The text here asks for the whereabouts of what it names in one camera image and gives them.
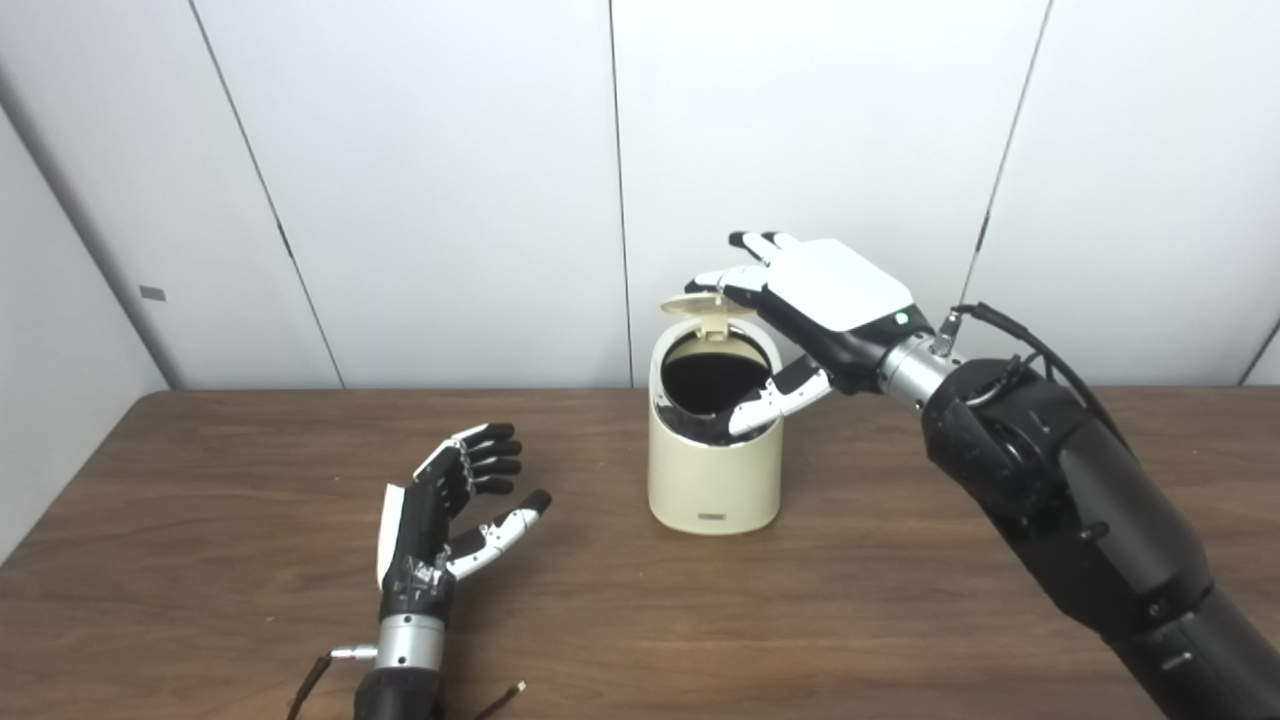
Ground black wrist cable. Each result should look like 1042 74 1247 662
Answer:
935 302 1133 453
287 645 380 720

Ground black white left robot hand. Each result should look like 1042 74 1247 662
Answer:
376 422 553 626

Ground thin black loose wire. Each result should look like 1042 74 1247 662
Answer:
469 681 529 720

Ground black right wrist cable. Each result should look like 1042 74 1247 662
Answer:
935 302 1133 453

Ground round cream bin lid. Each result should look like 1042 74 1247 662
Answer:
661 290 758 343

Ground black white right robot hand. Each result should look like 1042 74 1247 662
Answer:
684 231 936 438

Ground cream-colored bin body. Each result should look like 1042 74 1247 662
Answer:
647 318 784 535

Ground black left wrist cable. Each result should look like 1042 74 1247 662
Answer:
287 645 380 720

